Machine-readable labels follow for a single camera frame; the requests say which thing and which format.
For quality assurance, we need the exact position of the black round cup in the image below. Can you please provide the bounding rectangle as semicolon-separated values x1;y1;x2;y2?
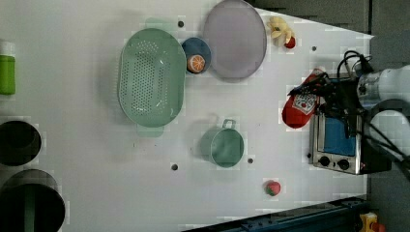
0;121;42;166

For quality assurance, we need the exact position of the green metal mug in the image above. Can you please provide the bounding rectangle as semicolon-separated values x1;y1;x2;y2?
200;119;245;168

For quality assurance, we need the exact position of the small red toy fruit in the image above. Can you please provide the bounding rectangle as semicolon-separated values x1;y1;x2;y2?
284;37;296;49

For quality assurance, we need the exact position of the silver black toaster oven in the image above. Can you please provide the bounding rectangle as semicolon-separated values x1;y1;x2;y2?
309;78;392;175

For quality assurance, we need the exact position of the red ketchup bottle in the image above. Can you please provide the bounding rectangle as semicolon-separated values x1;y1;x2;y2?
281;67;325;129

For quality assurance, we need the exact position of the strawberry toy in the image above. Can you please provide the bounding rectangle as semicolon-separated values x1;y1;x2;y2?
265;181;281;196

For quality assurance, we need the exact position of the blue metal frame rail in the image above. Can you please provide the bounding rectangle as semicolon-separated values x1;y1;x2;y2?
185;197;369;232

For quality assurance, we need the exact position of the green white bottle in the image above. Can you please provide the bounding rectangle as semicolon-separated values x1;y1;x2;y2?
0;41;15;95

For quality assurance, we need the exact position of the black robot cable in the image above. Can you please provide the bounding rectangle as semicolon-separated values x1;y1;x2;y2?
337;49;375;78

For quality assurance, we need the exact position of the small blue bowl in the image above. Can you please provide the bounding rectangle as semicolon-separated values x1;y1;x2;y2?
182;37;212;73

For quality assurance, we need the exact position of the green perforated colander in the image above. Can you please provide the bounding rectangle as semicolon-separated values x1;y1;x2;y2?
118;17;187;137

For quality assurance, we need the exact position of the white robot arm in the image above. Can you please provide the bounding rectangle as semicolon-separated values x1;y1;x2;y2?
289;66;409;162

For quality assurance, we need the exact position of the yellow banana peel toy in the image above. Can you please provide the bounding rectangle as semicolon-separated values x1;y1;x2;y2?
267;16;295;44

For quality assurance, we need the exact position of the large black round container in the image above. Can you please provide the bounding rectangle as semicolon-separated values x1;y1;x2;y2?
1;169;66;232

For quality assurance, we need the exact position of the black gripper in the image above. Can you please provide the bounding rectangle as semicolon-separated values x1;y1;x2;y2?
308;72;359;138

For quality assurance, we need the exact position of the orange half toy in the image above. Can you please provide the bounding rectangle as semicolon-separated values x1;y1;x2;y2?
187;54;206;73

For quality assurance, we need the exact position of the large lilac plate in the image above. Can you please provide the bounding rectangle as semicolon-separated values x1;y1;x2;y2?
203;0;267;78

